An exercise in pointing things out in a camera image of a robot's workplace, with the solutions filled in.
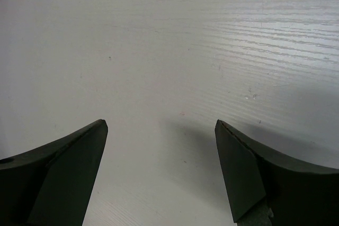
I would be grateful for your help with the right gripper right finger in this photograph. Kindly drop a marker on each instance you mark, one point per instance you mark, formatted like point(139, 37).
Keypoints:
point(267, 187)

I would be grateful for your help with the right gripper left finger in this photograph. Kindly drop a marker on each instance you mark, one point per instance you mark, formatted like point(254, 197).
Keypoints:
point(52, 184)

